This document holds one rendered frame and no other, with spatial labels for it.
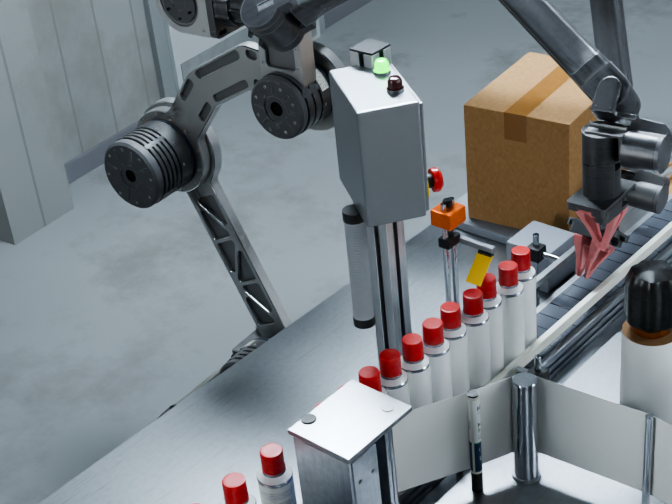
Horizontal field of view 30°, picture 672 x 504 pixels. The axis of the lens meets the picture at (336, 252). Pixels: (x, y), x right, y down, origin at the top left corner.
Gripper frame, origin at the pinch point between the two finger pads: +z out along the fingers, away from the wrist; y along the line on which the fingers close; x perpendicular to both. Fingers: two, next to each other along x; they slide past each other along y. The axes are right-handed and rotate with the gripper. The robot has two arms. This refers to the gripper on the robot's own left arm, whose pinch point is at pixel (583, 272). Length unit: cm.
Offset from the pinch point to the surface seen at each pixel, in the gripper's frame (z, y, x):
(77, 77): -19, -280, 105
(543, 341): 14.3, 3.6, -13.7
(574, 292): 3.9, -2.6, 4.4
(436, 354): 21.4, 1.2, -42.7
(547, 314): 9.5, -2.9, -2.6
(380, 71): -16, -10, -66
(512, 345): 16.6, 1.6, -20.2
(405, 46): -88, -245, 252
